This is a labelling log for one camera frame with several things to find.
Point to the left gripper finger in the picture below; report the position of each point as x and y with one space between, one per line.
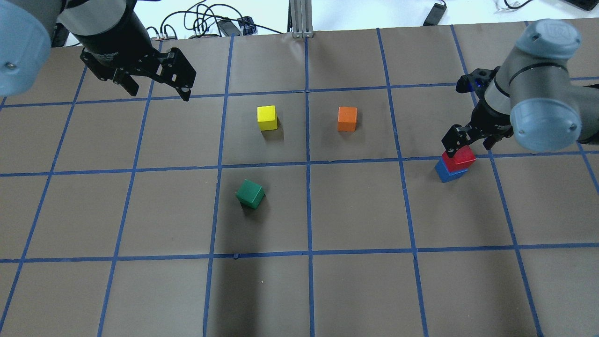
111 66
170 68

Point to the black power adapter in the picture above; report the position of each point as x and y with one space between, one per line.
435 14

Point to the brown paper mat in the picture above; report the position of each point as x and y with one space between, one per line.
119 216

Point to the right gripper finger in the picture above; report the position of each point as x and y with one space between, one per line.
491 140
457 137

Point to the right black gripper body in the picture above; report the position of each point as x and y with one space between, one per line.
486 120

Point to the orange wooden block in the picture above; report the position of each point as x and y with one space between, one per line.
347 119

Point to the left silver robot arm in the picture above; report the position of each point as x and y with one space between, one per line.
27 31

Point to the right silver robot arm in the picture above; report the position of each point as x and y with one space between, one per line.
530 96

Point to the red wooden block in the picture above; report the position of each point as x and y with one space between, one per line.
461 159

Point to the yellow wooden block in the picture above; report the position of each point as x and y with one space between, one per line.
267 118

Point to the green wooden block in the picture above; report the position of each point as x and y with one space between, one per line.
250 194

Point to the aluminium frame post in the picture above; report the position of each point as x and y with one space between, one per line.
299 19

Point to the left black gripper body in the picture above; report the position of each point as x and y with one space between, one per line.
113 41

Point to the blue wooden block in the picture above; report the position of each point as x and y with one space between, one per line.
445 175

